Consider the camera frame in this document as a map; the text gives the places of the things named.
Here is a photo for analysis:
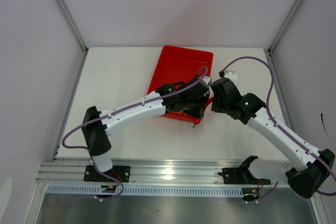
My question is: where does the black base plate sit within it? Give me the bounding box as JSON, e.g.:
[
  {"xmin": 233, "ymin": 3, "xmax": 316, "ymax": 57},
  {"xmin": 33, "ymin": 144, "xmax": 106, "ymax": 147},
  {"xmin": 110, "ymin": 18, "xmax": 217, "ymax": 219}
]
[
  {"xmin": 217, "ymin": 156, "xmax": 271, "ymax": 185},
  {"xmin": 83, "ymin": 165, "xmax": 131, "ymax": 183}
]

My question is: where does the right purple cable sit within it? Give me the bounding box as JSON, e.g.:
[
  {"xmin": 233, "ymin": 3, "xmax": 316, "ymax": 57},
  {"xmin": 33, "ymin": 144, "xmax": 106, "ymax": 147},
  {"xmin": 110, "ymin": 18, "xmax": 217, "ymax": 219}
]
[{"xmin": 219, "ymin": 56, "xmax": 336, "ymax": 196}]

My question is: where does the slotted cable duct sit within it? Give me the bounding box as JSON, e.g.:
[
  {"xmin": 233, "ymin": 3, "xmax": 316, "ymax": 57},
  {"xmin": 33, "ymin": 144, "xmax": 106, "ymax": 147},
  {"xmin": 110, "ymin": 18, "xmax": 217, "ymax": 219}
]
[{"xmin": 46, "ymin": 184, "xmax": 257, "ymax": 198}]

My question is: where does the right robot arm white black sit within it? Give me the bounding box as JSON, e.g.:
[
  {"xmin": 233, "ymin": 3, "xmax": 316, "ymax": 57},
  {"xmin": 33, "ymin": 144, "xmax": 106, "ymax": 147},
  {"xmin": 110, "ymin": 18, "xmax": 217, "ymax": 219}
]
[{"xmin": 211, "ymin": 77, "xmax": 335, "ymax": 198}]

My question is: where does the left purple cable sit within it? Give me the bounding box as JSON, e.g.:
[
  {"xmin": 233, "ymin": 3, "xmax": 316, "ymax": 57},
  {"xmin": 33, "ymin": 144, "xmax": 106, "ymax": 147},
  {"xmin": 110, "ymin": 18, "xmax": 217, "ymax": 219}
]
[{"xmin": 61, "ymin": 66, "xmax": 208, "ymax": 203}]

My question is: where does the aluminium frame post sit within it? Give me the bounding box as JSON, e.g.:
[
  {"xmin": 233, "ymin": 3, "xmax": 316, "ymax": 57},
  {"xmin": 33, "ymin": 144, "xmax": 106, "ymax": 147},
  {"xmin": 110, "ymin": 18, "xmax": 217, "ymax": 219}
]
[
  {"xmin": 267, "ymin": 0, "xmax": 306, "ymax": 56},
  {"xmin": 55, "ymin": 0, "xmax": 88, "ymax": 55}
]

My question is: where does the aluminium mounting rail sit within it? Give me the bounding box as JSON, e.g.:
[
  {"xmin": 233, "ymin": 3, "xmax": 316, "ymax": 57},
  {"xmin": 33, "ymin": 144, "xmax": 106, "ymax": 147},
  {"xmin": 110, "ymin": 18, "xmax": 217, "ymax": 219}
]
[{"xmin": 36, "ymin": 159, "xmax": 242, "ymax": 186}]

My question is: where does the red chili pepper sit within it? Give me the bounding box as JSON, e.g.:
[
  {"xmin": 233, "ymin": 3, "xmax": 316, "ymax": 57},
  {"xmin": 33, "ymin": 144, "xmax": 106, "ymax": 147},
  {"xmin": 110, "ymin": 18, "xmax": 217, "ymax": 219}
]
[{"xmin": 191, "ymin": 97, "xmax": 215, "ymax": 128}]

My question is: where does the purple cable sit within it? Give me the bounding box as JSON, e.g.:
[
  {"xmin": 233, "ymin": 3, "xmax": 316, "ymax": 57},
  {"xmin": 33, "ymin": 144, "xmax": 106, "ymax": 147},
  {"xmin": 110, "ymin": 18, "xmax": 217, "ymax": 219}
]
[
  {"xmin": 61, "ymin": 66, "xmax": 208, "ymax": 203},
  {"xmin": 219, "ymin": 56, "xmax": 336, "ymax": 196}
]

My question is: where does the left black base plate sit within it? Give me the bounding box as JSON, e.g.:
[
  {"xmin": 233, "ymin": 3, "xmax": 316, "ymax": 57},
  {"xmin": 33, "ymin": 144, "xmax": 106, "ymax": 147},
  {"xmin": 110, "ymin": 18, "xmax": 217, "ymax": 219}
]
[{"xmin": 83, "ymin": 165, "xmax": 131, "ymax": 183}]

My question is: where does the right aluminium frame post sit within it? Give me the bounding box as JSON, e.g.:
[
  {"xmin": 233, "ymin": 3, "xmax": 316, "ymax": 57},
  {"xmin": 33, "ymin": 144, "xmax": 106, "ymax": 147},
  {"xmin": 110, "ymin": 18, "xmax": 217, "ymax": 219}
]
[{"xmin": 267, "ymin": 0, "xmax": 306, "ymax": 56}]

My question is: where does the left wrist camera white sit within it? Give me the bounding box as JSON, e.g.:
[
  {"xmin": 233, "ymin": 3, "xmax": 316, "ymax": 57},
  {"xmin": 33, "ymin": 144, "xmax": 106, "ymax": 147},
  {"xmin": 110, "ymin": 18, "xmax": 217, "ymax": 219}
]
[{"xmin": 203, "ymin": 76, "xmax": 212, "ymax": 86}]

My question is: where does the left aluminium frame post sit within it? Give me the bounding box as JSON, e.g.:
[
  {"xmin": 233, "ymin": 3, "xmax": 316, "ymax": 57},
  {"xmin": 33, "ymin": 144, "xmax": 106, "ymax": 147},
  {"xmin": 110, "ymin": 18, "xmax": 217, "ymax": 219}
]
[{"xmin": 55, "ymin": 0, "xmax": 88, "ymax": 55}]

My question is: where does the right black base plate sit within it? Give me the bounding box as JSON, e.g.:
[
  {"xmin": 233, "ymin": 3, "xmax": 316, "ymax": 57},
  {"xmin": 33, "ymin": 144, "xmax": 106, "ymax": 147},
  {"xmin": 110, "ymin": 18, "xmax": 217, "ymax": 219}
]
[{"xmin": 217, "ymin": 156, "xmax": 271, "ymax": 185}]

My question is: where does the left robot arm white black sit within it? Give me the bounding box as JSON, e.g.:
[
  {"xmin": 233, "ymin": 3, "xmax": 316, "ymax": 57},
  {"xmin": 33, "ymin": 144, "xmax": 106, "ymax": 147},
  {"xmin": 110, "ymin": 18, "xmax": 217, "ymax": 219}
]
[{"xmin": 81, "ymin": 76, "xmax": 212, "ymax": 182}]

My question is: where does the red plastic tray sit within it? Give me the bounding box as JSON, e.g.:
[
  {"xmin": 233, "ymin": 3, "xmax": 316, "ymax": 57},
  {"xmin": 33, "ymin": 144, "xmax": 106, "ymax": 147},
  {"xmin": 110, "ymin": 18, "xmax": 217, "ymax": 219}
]
[{"xmin": 146, "ymin": 45, "xmax": 214, "ymax": 124}]

